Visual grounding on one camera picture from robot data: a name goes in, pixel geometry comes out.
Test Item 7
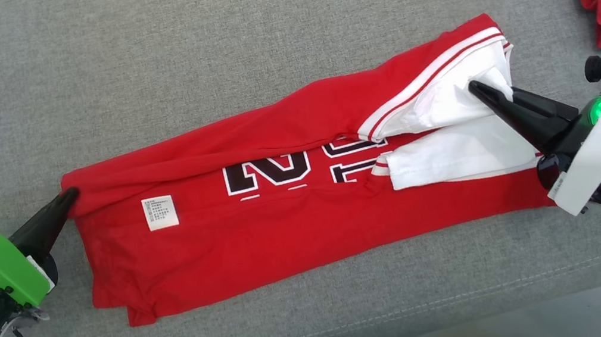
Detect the red white numbered jersey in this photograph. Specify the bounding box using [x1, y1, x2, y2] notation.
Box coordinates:
[45, 7, 563, 336]

